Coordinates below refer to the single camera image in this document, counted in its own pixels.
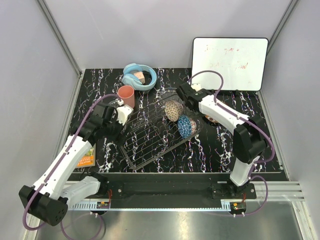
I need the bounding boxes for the beige patterned bowl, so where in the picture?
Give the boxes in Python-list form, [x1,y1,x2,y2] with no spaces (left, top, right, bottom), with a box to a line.
[164,100,184,122]

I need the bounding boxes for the blue triangle pattern bowl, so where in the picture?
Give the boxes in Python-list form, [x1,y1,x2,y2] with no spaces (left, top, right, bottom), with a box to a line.
[177,115,197,139]

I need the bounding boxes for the black wire dish rack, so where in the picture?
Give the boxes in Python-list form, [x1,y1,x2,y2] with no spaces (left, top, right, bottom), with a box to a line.
[119,99,201,171]

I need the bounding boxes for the clear plastic tumbler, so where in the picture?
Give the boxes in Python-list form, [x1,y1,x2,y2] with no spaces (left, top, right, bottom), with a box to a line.
[108,99,120,108]

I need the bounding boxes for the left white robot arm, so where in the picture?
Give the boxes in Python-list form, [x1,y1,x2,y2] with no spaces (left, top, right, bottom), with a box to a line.
[18,103,133,226]

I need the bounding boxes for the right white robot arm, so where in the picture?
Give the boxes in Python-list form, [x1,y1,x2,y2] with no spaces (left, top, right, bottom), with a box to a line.
[176,83,275,199]

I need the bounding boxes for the red floral lacquer bowl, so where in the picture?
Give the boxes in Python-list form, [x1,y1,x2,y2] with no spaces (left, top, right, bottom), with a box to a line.
[203,115,218,124]

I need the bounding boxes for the clear glass bowl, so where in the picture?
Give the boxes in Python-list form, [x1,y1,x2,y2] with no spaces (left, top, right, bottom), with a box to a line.
[159,87,181,103]

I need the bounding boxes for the orange treehouse book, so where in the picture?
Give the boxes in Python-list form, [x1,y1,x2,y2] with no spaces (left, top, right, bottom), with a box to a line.
[76,145,96,168]

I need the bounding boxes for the pink plastic cup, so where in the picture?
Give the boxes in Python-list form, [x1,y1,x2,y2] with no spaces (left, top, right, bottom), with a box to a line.
[117,85,135,108]

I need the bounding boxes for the light blue headphones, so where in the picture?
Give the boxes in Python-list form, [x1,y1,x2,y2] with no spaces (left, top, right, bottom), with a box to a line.
[121,63,157,91]

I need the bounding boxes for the pink wooden block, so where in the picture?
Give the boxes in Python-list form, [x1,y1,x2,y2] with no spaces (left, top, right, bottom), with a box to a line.
[133,71,146,85]

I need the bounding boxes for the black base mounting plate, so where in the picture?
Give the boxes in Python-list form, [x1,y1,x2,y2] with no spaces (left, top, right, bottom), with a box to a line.
[100,172,257,200]

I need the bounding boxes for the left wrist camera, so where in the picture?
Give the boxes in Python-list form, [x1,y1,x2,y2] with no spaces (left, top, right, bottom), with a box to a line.
[89,102,115,126]

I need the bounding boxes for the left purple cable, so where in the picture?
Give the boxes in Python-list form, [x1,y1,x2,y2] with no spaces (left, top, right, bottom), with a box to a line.
[22,93,125,240]

